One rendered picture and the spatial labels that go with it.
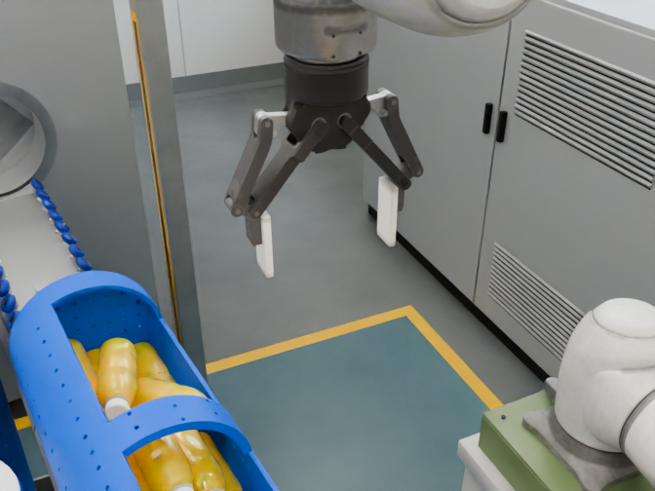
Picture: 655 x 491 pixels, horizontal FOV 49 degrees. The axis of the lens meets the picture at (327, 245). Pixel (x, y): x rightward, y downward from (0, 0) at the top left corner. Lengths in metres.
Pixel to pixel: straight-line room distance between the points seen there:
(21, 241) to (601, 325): 1.62
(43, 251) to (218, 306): 1.38
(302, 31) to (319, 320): 2.71
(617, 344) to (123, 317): 0.94
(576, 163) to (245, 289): 1.68
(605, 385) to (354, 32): 0.70
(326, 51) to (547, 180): 2.10
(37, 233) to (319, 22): 1.73
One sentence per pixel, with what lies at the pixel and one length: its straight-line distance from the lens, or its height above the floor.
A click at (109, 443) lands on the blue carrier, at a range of 1.12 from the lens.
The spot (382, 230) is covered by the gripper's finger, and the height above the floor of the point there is 1.62.
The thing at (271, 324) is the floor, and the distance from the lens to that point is 3.25.
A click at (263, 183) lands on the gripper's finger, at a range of 0.68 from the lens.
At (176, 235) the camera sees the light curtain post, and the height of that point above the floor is 1.04.
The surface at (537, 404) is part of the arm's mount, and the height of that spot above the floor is 1.08.
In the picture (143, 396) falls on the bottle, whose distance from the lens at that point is 1.34.
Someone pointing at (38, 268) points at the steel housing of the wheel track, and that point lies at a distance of 2.09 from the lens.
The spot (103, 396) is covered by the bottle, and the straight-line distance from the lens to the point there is 1.30.
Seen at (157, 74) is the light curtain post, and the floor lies 1.46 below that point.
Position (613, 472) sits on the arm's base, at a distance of 1.27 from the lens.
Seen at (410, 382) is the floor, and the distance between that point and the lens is 2.97.
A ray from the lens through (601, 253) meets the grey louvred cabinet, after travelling 2.54.
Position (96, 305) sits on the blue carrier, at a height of 1.15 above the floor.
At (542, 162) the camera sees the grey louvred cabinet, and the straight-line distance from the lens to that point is 2.67.
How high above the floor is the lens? 2.01
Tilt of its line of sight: 32 degrees down
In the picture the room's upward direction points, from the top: straight up
